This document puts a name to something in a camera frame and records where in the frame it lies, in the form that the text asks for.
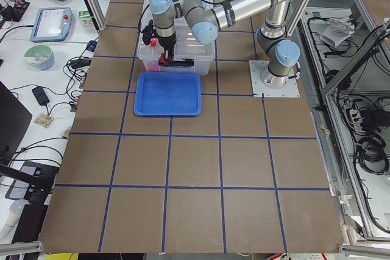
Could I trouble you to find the black monitor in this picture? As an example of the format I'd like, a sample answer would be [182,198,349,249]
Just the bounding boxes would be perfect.
[0,83,32,165]

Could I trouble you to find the clear plastic storage box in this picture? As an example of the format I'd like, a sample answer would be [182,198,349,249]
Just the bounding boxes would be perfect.
[136,18,215,76]

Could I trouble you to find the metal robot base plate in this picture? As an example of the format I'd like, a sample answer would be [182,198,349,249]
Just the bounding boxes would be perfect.
[249,60,300,98]

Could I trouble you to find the blue teach pendant near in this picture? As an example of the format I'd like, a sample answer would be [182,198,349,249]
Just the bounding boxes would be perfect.
[30,7,73,43]

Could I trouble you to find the blue plastic tray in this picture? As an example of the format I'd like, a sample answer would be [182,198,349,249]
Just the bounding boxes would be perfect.
[133,72,202,117]

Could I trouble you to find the green blue bowl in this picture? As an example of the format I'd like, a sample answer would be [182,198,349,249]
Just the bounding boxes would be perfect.
[24,45,55,71]

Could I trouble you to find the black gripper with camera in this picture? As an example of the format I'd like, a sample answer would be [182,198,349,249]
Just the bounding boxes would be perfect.
[141,19,176,65]

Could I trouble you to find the black power adapter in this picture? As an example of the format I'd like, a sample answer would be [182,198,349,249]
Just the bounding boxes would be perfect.
[32,86,50,106]

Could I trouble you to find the green and white carton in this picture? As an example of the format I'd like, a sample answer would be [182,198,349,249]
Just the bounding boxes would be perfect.
[77,10,94,27]

